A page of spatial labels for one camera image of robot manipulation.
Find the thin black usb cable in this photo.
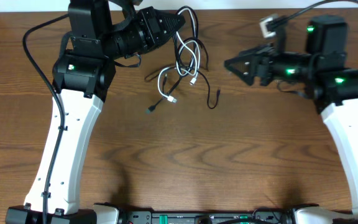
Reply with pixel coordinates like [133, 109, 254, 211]
[144, 37, 222, 110]

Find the white usb cable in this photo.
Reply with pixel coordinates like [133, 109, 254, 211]
[157, 7, 202, 104]

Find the thick black usb cable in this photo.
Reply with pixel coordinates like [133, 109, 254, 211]
[145, 5, 200, 114]

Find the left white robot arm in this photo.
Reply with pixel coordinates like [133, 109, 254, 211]
[6, 0, 185, 223]

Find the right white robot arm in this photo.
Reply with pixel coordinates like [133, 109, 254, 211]
[224, 15, 358, 223]

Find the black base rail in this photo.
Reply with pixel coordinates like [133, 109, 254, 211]
[119, 208, 295, 224]

